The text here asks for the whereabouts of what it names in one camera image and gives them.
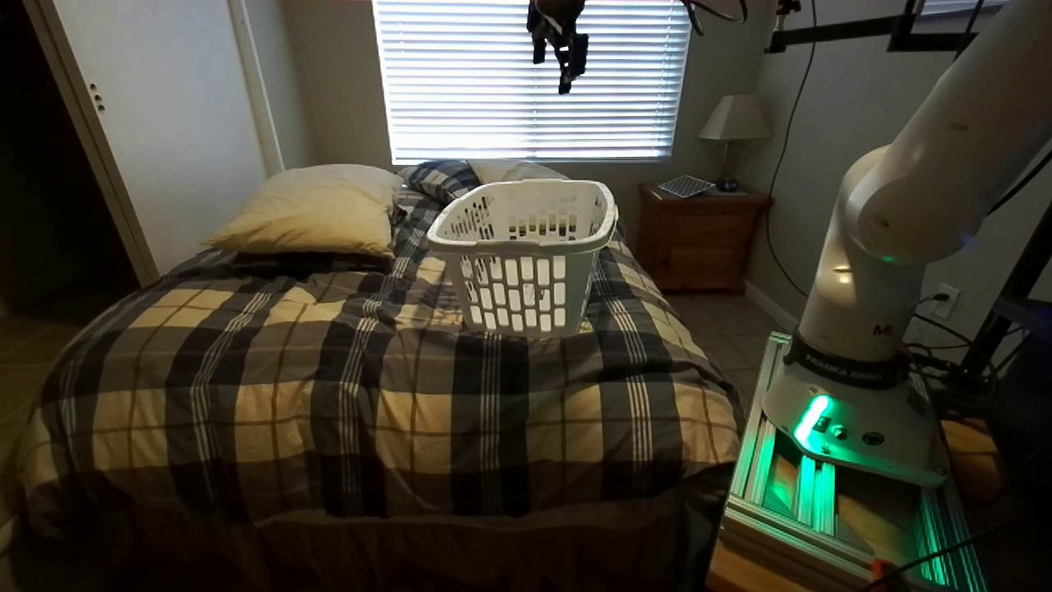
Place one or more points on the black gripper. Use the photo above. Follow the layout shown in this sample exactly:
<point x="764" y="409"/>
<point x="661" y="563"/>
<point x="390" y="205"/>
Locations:
<point x="555" y="18"/>

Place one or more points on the white plastic laundry basket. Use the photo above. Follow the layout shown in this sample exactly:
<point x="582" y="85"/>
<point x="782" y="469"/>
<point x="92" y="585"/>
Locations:
<point x="528" y="276"/>

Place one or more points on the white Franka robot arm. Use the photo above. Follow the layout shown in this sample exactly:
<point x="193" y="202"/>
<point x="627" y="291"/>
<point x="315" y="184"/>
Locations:
<point x="932" y="186"/>

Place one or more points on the white window blinds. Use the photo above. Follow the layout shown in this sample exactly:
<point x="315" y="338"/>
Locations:
<point x="461" y="78"/>

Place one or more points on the tan pillow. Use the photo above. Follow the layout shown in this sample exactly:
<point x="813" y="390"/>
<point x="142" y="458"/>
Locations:
<point x="521" y="173"/>

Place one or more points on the plaid pillow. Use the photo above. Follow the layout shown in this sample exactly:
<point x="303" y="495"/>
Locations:
<point x="437" y="184"/>

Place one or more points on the book on nightstand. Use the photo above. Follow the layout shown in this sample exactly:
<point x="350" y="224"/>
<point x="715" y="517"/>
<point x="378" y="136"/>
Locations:
<point x="684" y="186"/>

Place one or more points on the table lamp with white shade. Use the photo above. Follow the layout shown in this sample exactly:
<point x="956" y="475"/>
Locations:
<point x="734" y="119"/>

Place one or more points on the wooden nightstand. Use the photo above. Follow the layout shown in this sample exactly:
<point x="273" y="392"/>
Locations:
<point x="702" y="241"/>

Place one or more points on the cream pillow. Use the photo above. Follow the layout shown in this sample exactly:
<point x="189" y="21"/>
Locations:
<point x="315" y="216"/>

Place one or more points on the white closet door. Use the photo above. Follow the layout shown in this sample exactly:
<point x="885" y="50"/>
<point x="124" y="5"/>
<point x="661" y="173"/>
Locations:
<point x="166" y="134"/>

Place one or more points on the plaid bed comforter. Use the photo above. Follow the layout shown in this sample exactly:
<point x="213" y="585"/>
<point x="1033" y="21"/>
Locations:
<point x="331" y="382"/>

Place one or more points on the brown bed skirt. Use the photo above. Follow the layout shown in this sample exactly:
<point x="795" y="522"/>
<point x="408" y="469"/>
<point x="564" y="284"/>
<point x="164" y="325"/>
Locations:
<point x="383" y="546"/>

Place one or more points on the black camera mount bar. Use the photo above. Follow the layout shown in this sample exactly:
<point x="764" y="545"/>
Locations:
<point x="843" y="32"/>

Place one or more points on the white wall outlet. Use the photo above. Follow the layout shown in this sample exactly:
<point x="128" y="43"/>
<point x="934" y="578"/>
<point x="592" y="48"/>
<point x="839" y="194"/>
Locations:
<point x="944" y="299"/>

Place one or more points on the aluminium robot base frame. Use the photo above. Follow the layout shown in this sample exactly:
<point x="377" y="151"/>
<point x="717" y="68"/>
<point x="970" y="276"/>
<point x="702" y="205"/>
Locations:
<point x="811" y="495"/>

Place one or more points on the black stand frame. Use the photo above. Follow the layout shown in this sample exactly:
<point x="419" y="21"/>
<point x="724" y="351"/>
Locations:
<point x="1014" y="318"/>

